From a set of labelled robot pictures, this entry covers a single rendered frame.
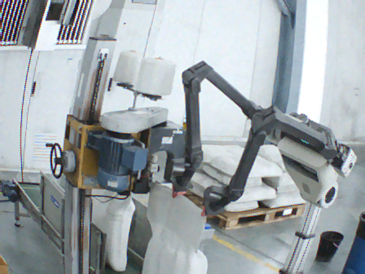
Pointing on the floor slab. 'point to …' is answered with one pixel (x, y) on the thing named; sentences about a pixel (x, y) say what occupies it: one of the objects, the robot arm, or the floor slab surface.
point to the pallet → (230, 220)
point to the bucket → (328, 245)
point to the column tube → (72, 205)
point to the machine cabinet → (36, 90)
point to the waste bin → (354, 263)
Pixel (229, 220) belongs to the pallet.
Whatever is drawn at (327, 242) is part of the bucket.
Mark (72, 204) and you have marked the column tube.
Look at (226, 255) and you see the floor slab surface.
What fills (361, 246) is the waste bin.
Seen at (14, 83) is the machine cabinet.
